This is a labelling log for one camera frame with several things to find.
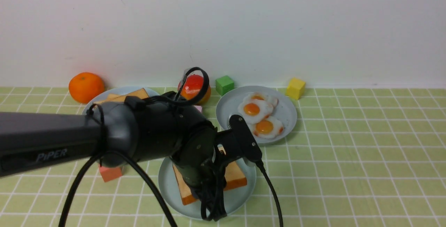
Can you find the green cube block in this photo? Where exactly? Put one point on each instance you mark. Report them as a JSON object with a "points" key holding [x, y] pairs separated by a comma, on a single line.
{"points": [[224, 84]]}

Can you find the toast slice top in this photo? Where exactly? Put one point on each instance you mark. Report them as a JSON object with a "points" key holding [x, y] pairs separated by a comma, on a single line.
{"points": [[203, 176]]}

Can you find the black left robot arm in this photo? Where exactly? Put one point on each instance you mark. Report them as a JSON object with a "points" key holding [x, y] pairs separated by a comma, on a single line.
{"points": [[135, 130]]}

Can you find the bread plate light blue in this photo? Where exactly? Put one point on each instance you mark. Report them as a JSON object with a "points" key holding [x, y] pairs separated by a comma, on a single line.
{"points": [[119, 91]]}

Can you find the toast slice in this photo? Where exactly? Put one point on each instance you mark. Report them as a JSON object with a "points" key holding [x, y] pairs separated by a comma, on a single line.
{"points": [[140, 93], [203, 176]]}

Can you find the sandwich plate light blue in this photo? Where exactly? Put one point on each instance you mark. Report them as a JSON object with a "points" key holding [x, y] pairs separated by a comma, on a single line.
{"points": [[233, 199]]}

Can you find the salmon cube block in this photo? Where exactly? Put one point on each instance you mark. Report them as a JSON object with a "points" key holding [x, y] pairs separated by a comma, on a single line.
{"points": [[110, 174]]}

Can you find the red yellow toy apple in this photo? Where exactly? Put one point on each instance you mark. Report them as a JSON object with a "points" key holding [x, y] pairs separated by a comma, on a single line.
{"points": [[193, 86]]}

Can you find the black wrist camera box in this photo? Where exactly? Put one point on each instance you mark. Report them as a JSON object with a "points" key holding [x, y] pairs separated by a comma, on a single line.
{"points": [[248, 147]]}

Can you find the yellow cube block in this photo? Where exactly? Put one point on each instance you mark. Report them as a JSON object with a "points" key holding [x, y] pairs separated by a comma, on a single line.
{"points": [[295, 88]]}

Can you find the toast slice middle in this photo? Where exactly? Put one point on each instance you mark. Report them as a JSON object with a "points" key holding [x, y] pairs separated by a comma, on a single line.
{"points": [[140, 93]]}

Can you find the pink cube block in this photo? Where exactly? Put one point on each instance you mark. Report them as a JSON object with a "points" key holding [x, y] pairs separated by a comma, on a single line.
{"points": [[199, 108]]}

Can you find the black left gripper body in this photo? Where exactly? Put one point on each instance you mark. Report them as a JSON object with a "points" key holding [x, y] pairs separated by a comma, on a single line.
{"points": [[209, 136]]}

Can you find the fried egg toy back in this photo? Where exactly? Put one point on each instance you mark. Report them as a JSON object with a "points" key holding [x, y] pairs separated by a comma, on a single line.
{"points": [[262, 96]]}

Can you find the orange toy fruit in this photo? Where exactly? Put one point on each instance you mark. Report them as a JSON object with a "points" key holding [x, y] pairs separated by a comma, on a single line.
{"points": [[85, 86]]}

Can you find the fried egg toy front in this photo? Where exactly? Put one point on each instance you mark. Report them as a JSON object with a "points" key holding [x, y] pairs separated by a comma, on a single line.
{"points": [[268, 128]]}

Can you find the egg plate light blue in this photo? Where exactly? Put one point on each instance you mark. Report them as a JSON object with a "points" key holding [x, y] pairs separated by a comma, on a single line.
{"points": [[270, 115]]}

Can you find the fried egg toy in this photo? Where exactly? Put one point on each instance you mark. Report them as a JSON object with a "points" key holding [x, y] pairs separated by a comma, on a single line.
{"points": [[262, 96], [268, 128], [254, 111]]}

